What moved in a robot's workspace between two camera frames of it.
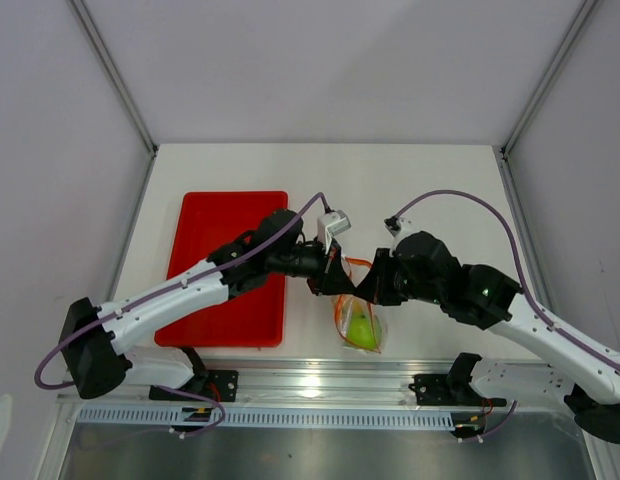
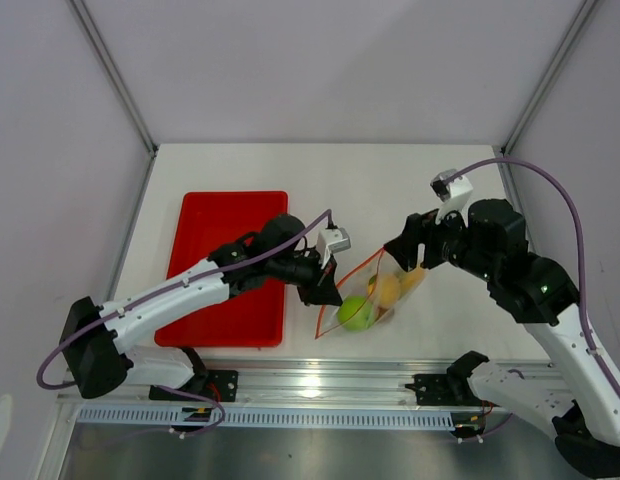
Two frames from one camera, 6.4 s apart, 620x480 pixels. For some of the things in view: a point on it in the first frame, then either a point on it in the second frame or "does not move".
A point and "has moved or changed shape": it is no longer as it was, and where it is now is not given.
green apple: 363,326 has moved or changed shape
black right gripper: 375,285 to 420,229
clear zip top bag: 359,325 has moved or changed shape
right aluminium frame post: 580,19 does not move
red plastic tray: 252,318 does not move
